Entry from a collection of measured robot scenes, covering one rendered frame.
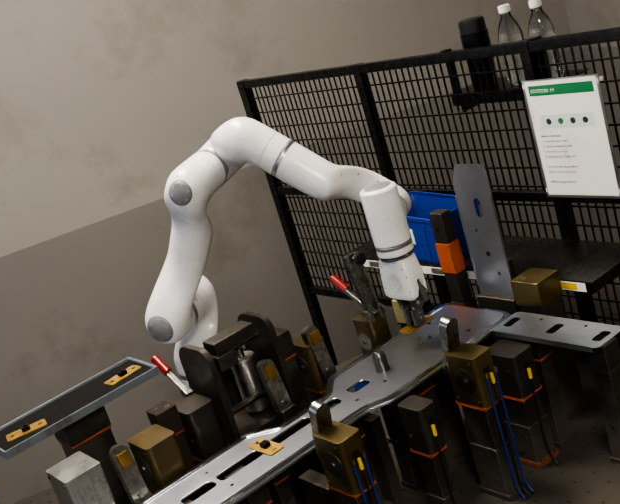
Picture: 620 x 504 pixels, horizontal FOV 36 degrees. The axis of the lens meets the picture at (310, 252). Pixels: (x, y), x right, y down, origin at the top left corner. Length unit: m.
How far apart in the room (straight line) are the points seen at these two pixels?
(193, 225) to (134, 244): 1.94
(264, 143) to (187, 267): 0.40
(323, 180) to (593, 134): 0.68
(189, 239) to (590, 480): 1.05
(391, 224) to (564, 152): 0.57
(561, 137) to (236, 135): 0.82
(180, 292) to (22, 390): 2.03
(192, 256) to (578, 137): 0.97
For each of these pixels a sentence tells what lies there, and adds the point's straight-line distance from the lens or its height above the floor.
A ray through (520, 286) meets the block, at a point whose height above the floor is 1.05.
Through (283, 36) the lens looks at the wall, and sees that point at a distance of 4.27.
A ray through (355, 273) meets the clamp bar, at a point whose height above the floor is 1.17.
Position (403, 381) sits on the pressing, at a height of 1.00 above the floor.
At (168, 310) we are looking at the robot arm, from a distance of 2.38.
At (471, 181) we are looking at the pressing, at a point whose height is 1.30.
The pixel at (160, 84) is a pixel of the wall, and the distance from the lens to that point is 4.15.
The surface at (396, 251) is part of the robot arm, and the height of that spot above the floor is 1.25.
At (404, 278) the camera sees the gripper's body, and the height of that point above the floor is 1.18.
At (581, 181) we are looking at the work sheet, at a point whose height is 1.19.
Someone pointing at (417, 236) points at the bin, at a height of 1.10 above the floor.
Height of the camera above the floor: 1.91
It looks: 17 degrees down
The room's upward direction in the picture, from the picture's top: 17 degrees counter-clockwise
